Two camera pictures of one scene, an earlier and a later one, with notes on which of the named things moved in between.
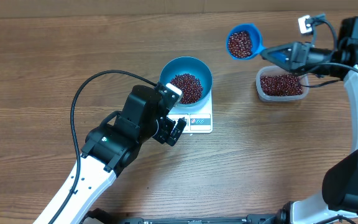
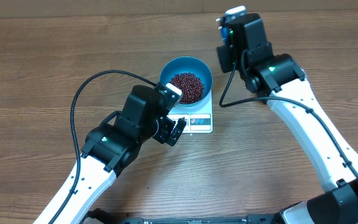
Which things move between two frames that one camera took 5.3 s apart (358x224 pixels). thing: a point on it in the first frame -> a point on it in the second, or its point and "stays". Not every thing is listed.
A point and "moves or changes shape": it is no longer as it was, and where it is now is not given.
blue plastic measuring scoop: x=257 y=47 moves or changes shape
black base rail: x=283 y=216 stays
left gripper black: x=168 y=126 stays
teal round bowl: x=191 y=76 stays
